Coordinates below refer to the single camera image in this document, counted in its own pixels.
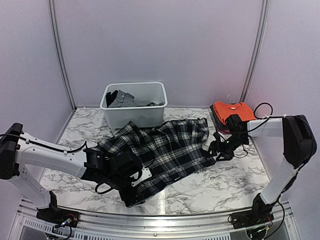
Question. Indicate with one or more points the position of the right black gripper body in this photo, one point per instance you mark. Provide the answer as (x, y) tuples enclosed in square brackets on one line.
[(232, 144)]

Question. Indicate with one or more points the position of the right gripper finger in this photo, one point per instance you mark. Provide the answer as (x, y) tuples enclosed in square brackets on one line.
[(214, 146), (224, 157)]

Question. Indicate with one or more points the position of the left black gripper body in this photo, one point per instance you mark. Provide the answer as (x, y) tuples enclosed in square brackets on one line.
[(116, 183)]

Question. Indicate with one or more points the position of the orange t-shirt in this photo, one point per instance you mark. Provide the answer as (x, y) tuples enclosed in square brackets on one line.
[(223, 111)]

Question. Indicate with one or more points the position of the black white plaid shirt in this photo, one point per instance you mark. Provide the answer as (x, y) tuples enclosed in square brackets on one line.
[(171, 151)]

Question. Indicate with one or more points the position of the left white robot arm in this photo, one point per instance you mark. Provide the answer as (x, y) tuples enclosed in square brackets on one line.
[(18, 149)]

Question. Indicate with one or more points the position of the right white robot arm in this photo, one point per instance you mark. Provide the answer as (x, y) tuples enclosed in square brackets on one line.
[(297, 146)]

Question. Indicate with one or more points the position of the white plastic laundry bin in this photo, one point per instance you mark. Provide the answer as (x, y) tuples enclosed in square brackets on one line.
[(143, 117)]

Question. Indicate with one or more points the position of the folded pink garment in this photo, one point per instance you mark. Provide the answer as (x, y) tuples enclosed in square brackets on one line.
[(223, 132)]

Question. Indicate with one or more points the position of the folded dark striped shirt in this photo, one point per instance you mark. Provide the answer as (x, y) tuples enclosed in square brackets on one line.
[(220, 126)]

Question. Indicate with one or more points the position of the grey garment in bin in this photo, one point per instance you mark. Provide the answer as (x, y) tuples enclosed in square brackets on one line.
[(126, 100)]

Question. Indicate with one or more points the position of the black garment in bin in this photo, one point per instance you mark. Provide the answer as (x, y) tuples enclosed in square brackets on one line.
[(110, 97)]

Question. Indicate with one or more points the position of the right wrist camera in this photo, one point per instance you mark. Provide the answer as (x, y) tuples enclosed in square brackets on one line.
[(235, 125)]

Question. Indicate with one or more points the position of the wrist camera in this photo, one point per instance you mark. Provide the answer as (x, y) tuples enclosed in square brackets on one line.
[(235, 125), (127, 165)]

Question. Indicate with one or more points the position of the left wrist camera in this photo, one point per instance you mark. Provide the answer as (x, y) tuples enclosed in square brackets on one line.
[(127, 165)]

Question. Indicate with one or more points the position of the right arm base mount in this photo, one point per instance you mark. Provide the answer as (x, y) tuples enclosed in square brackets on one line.
[(251, 218)]

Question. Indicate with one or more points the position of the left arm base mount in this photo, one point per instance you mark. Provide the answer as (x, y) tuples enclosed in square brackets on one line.
[(59, 216)]

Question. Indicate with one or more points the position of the aluminium front frame rail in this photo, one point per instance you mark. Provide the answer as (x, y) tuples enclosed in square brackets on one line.
[(109, 226)]

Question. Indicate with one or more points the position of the right aluminium wall post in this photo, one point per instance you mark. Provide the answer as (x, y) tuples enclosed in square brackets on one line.
[(256, 49)]

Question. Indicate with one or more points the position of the aluminium wall post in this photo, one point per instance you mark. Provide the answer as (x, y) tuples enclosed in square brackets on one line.
[(59, 53), (256, 49)]

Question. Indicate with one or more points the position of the left aluminium wall post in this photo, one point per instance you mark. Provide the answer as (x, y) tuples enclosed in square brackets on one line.
[(59, 53)]

